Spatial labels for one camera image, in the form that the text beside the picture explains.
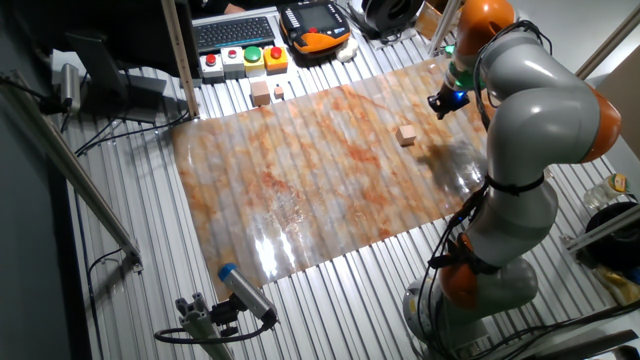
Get black camera clamp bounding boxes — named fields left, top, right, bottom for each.
left=209, top=297, right=241, bottom=337

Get brown cardboard box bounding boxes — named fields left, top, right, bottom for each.
left=413, top=0, right=464, bottom=41

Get tan upright frame post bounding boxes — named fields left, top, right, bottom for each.
left=159, top=0, right=201, bottom=120

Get red button grey box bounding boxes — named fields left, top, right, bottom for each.
left=199, top=52, right=226, bottom=84

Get orange black teach pendant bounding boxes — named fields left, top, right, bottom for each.
left=278, top=0, right=353, bottom=55

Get black camera cable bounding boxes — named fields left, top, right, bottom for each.
left=153, top=318, right=275, bottom=345

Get small wooden cube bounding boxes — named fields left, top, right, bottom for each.
left=395, top=124, right=418, bottom=148

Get black round bin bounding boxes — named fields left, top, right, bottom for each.
left=582, top=201, right=640, bottom=274

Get coloured push button boxes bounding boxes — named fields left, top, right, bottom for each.
left=220, top=46, right=246, bottom=80

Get aluminium frame profile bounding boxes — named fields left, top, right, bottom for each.
left=559, top=202, right=640, bottom=254

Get silver upright post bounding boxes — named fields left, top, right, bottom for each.
left=427, top=0, right=464, bottom=57

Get plain silver camera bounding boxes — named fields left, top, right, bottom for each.
left=59, top=63, right=82, bottom=114

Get long diagonal aluminium beam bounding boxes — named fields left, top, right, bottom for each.
left=0, top=69, right=145, bottom=274

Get large wooden cube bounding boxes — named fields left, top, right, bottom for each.
left=249, top=80, right=272, bottom=108

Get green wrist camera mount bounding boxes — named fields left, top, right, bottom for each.
left=443, top=44, right=484, bottom=92

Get red button orange box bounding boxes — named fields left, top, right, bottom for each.
left=263, top=45, right=290, bottom=75

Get orange marble pattern mat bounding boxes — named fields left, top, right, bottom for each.
left=171, top=55, right=497, bottom=302

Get silver camera blue cap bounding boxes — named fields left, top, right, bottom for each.
left=217, top=262, right=279, bottom=324

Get green button yellow box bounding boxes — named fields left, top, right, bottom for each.
left=242, top=45, right=266, bottom=78

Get black floor cable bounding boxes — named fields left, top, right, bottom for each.
left=469, top=299, right=640, bottom=360

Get black computer keyboard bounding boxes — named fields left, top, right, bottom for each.
left=192, top=16, right=277, bottom=55

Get brown cardboard panel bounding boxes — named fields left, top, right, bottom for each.
left=589, top=57, right=640, bottom=161

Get black monitor stand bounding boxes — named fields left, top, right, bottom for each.
left=66, top=32, right=169, bottom=125

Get slanted grey frame beam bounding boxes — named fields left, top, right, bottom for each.
left=574, top=3, right=640, bottom=81

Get black table cable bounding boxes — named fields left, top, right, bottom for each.
left=73, top=108, right=192, bottom=157

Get clear plastic bottle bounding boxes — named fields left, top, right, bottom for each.
left=582, top=172, right=630, bottom=211

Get black round spool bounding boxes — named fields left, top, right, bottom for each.
left=349, top=0, right=426, bottom=41

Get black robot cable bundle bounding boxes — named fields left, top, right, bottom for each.
left=412, top=19, right=554, bottom=360

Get short aluminium profile stub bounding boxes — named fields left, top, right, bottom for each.
left=174, top=292, right=236, bottom=360

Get yellow plastic bag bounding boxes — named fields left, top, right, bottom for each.
left=592, top=264, right=640, bottom=307

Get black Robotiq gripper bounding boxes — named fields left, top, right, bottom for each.
left=428, top=89, right=471, bottom=120

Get white crumpled lump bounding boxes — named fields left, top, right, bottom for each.
left=335, top=37, right=360, bottom=64

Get black monitor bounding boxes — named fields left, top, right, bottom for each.
left=112, top=0, right=201, bottom=79

